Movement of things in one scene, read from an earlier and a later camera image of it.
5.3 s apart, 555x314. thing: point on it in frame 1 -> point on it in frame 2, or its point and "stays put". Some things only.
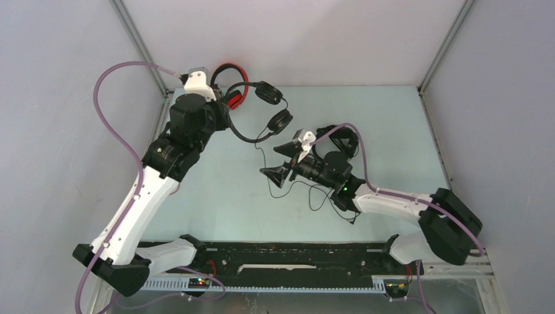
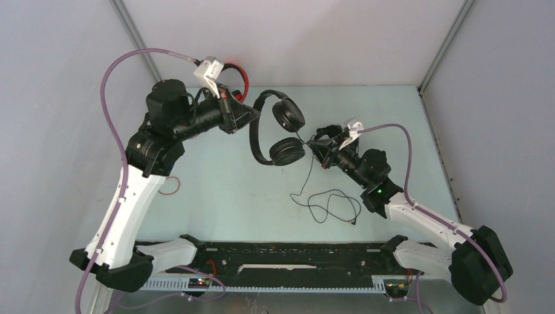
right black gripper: (278, 174) -> (327, 150)
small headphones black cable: (330, 191) -> (322, 191)
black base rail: (483, 269) stays put
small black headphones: (272, 95) -> (289, 114)
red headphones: (235, 99) stays put
